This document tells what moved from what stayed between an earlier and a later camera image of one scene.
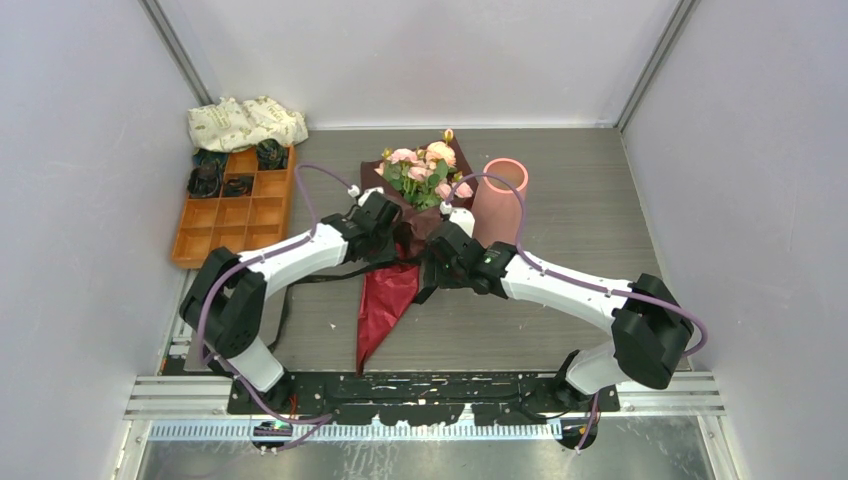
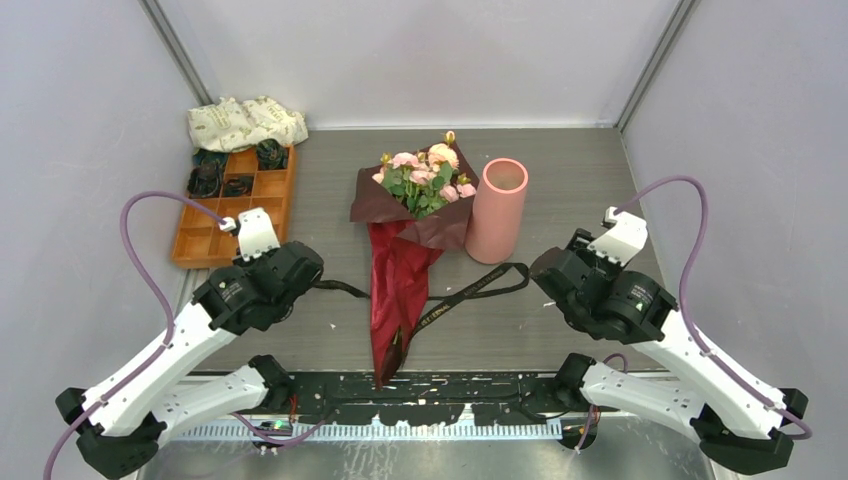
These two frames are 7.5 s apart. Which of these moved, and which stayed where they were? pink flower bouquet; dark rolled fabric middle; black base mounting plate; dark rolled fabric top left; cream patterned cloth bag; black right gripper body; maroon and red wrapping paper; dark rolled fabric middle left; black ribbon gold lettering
Moved: maroon and red wrapping paper; black ribbon gold lettering; black right gripper body
Stayed: pink flower bouquet; black base mounting plate; cream patterned cloth bag; dark rolled fabric middle left; dark rolled fabric middle; dark rolled fabric top left
